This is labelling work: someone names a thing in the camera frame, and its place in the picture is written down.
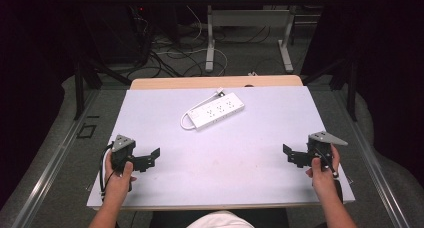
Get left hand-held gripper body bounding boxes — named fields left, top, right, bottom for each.
left=110, top=134, right=145, bottom=174

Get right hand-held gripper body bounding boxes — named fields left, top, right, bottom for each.
left=304, top=131, right=349, bottom=172

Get white power strip cable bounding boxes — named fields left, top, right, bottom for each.
left=179, top=87, right=225, bottom=131

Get white power strip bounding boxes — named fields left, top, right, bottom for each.
left=185, top=91, right=246, bottom=132

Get person's right hand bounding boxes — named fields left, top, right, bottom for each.
left=305, top=144, right=341, bottom=194

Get person's left hand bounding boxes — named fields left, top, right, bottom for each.
left=103, top=151, right=138, bottom=198

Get person's dark pants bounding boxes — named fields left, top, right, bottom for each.
left=149, top=207, right=290, bottom=228

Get white table mat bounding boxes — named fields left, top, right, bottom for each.
left=86, top=85, right=356, bottom=209

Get black metal stand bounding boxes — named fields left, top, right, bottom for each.
left=301, top=56, right=359, bottom=123
left=73, top=52, right=133, bottom=121

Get person's white shirt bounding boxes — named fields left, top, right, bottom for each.
left=185, top=210, right=255, bottom=228

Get dark curtain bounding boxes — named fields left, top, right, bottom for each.
left=301, top=0, right=424, bottom=189
left=0, top=0, right=79, bottom=209

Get black computer tower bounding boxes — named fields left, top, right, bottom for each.
left=81, top=2, right=153, bottom=66

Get white-framed desk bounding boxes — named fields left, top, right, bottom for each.
left=185, top=0, right=333, bottom=74

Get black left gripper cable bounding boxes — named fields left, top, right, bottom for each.
left=99, top=143, right=115, bottom=202

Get black floor socket frame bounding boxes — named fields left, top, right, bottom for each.
left=76, top=122, right=98, bottom=140

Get aluminium floor rail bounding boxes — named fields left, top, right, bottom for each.
left=11, top=88, right=102, bottom=228
left=332, top=87, right=410, bottom=228

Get tangle of floor cables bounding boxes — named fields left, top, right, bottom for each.
left=126, top=4, right=278, bottom=80

